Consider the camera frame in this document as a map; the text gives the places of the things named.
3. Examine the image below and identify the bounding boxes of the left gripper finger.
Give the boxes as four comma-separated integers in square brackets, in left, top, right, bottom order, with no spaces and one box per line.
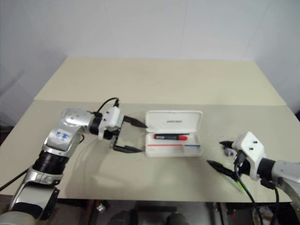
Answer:
[113,145,144,154]
[123,115,149,128]

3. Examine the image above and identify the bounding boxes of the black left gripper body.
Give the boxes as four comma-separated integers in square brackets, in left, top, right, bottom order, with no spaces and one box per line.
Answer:
[104,117,128,150]

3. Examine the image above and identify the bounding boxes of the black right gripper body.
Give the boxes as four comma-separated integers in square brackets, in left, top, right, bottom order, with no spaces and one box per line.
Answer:
[233,150,251,176]

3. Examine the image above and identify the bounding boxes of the small grey blue marker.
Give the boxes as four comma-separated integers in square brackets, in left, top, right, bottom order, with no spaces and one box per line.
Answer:
[223,146,236,157]

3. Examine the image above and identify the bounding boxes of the green marker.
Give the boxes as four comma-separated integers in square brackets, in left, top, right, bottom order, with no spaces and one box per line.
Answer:
[224,174,246,194]

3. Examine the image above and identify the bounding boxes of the red marker black cap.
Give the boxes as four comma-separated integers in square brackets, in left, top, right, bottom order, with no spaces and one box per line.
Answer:
[153,134,189,142]

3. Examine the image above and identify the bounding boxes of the white open pencil case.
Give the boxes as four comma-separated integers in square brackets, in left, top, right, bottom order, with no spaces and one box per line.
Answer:
[144,110,203,158]

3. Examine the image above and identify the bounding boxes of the silver round knob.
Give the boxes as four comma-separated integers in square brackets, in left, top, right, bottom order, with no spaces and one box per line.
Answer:
[97,202,110,213]

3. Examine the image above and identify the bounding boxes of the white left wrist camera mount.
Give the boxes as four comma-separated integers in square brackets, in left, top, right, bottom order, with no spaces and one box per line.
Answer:
[97,106,124,141]

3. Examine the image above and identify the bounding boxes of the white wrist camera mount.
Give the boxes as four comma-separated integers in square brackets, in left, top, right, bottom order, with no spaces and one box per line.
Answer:
[232,131,267,181]
[97,106,124,141]

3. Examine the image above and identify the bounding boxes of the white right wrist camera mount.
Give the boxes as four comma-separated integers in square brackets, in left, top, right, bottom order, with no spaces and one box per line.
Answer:
[232,131,267,181]

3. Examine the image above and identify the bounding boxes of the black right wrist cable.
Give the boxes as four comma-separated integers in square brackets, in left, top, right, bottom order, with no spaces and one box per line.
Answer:
[234,161,263,225]

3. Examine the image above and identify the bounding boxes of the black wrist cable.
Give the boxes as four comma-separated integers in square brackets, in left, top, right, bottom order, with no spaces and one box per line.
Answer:
[234,161,263,225]
[97,97,120,114]

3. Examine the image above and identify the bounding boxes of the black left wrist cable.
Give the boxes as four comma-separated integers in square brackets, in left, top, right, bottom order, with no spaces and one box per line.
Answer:
[97,97,120,114]

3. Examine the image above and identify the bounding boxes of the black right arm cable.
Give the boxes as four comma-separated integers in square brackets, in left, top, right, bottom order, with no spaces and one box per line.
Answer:
[260,178,281,225]

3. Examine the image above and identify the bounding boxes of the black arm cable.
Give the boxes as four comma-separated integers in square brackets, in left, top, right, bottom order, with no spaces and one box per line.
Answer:
[0,170,28,191]
[260,178,281,225]

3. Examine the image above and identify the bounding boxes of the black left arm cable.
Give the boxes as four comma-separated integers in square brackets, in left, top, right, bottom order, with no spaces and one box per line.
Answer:
[0,170,28,191]

